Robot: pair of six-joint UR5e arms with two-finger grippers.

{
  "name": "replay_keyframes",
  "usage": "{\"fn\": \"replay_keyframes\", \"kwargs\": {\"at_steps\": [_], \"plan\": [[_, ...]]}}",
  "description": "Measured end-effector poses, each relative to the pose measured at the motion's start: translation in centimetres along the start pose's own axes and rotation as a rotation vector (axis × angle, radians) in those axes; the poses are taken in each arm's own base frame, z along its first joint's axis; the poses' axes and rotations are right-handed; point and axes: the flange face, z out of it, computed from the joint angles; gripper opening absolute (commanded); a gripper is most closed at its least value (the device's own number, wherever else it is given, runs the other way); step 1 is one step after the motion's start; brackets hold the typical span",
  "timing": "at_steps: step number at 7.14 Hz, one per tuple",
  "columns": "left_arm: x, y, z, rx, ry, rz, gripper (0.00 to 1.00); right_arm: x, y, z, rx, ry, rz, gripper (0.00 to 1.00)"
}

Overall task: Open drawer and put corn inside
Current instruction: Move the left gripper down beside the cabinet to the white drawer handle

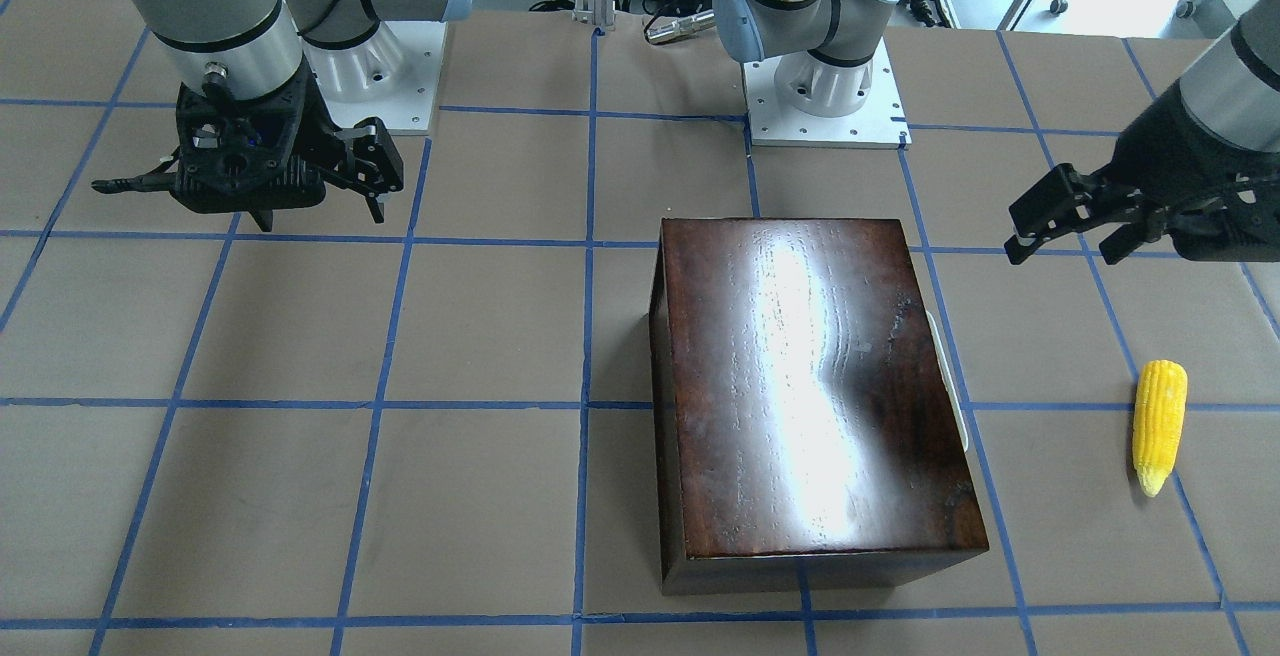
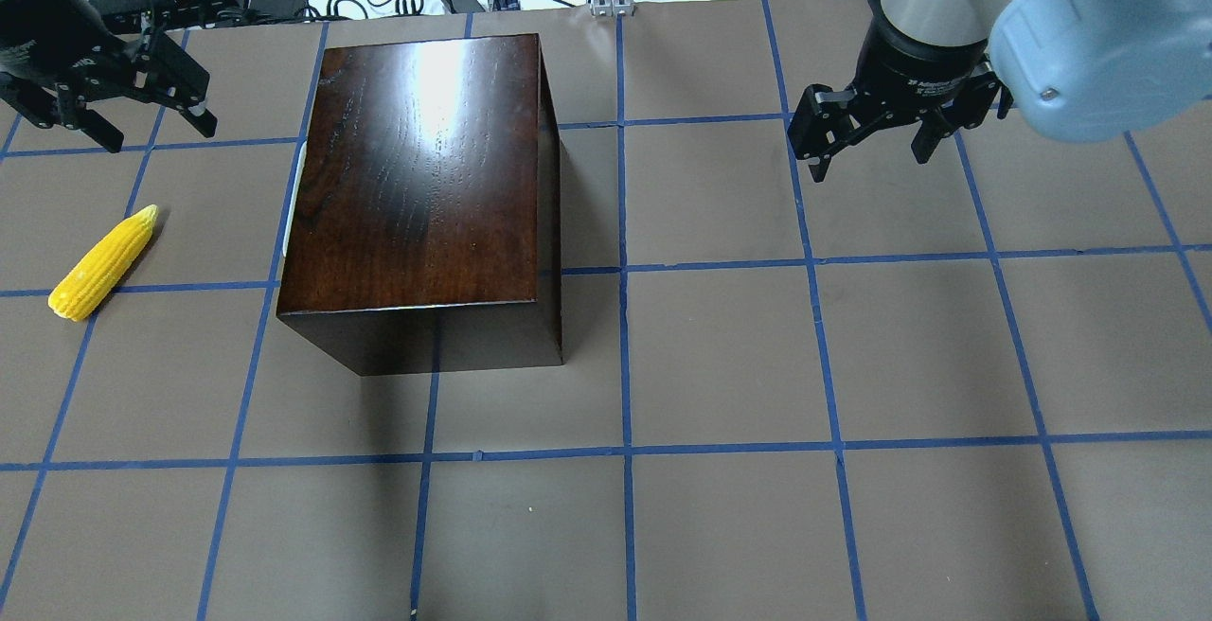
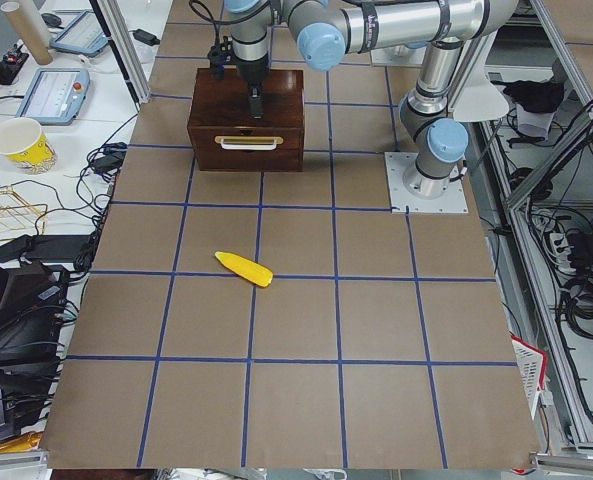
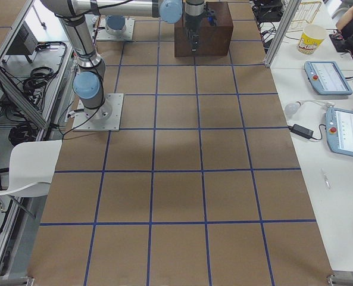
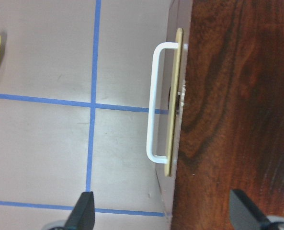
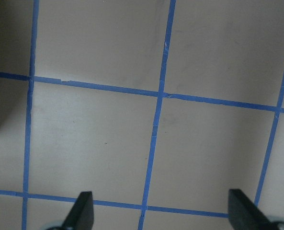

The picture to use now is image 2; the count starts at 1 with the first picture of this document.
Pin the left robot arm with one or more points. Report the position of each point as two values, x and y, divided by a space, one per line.
59 57

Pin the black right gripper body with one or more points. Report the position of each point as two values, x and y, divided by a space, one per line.
923 67

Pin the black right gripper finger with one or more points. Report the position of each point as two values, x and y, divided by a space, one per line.
939 123
827 121

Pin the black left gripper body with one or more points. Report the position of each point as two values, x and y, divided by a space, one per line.
40 39

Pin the yellow corn cob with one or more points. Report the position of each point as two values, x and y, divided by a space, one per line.
98 272

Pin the wooden drawer with white handle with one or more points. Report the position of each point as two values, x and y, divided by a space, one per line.
299 162

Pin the dark wooden drawer cabinet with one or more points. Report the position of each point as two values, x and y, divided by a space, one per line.
425 234

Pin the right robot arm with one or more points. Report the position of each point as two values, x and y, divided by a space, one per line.
1078 71

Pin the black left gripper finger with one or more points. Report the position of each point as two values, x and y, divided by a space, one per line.
60 105
173 79

